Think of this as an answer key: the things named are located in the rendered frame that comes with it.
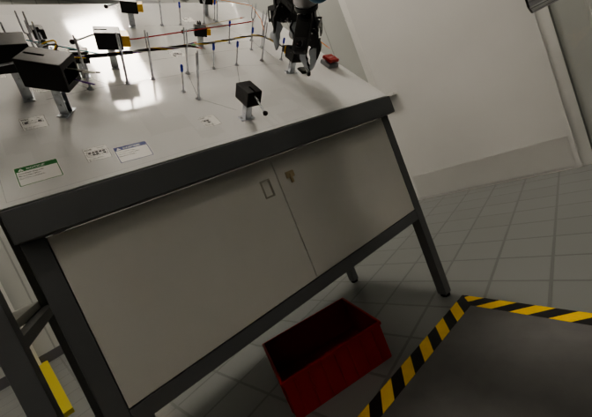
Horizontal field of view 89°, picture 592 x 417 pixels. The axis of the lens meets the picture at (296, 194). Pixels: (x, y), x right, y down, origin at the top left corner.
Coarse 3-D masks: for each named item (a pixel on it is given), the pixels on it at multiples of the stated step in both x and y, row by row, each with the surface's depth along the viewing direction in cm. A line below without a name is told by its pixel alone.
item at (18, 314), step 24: (24, 264) 88; (0, 312) 52; (24, 312) 74; (48, 312) 80; (0, 336) 51; (24, 336) 57; (0, 360) 51; (24, 360) 52; (72, 360) 90; (24, 384) 52; (24, 408) 52; (48, 408) 53; (96, 408) 92
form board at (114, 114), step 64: (128, 64) 97; (192, 64) 105; (256, 64) 115; (320, 64) 126; (0, 128) 68; (64, 128) 72; (128, 128) 76; (192, 128) 81; (256, 128) 87; (0, 192) 57; (64, 192) 60
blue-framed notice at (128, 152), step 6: (132, 144) 73; (138, 144) 73; (144, 144) 74; (114, 150) 70; (120, 150) 71; (126, 150) 71; (132, 150) 71; (138, 150) 72; (144, 150) 72; (150, 150) 72; (120, 156) 69; (126, 156) 70; (132, 156) 70; (138, 156) 70; (144, 156) 71; (120, 162) 68
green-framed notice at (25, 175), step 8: (48, 160) 64; (56, 160) 65; (16, 168) 61; (24, 168) 62; (32, 168) 62; (40, 168) 63; (48, 168) 63; (56, 168) 63; (16, 176) 60; (24, 176) 61; (32, 176) 61; (40, 176) 61; (48, 176) 62; (56, 176) 62; (24, 184) 59
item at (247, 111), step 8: (248, 80) 85; (240, 88) 82; (248, 88) 82; (256, 88) 83; (240, 96) 83; (248, 96) 81; (256, 96) 83; (248, 104) 83; (256, 104) 84; (248, 112) 87; (264, 112) 80; (240, 120) 88
